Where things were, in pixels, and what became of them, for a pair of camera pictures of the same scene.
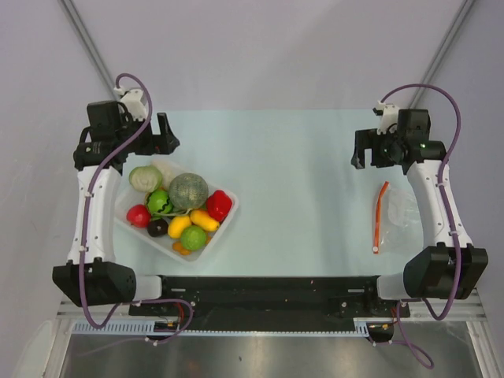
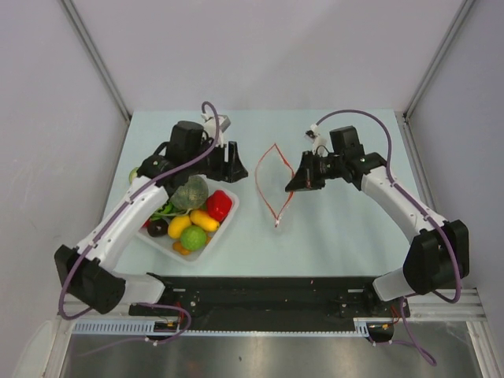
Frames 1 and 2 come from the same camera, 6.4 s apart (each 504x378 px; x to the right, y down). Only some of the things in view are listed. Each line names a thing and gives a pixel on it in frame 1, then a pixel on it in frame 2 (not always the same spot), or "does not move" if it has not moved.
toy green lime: (193, 238) does not move
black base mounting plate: (272, 303) does not move
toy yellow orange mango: (204, 220) does not move
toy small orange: (178, 246) does not move
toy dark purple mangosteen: (157, 227) does not move
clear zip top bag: (398, 223) to (272, 176)
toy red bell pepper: (218, 205) does not move
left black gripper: (164, 143) to (231, 170)
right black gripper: (369, 138) to (305, 177)
